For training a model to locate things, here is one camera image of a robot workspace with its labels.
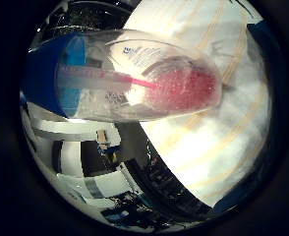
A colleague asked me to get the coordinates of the blue cloth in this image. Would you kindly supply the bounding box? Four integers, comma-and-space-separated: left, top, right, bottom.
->
212, 20, 281, 214

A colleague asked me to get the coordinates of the white cloth with yellow stripes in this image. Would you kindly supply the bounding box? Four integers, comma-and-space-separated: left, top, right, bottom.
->
123, 0, 271, 208

